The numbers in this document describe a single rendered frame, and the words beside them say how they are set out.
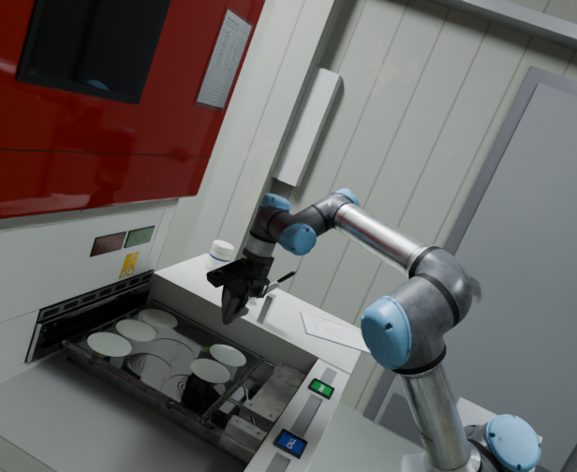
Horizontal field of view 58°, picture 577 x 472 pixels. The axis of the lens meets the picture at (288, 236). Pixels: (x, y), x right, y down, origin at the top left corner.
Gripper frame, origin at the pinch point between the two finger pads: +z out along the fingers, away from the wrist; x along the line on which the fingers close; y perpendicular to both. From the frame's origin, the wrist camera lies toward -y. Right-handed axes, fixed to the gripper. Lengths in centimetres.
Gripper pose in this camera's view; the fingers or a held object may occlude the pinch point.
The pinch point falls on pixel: (224, 319)
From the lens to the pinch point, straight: 140.5
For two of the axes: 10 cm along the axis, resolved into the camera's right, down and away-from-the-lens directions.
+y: 6.9, 1.0, 7.2
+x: -6.2, -4.2, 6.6
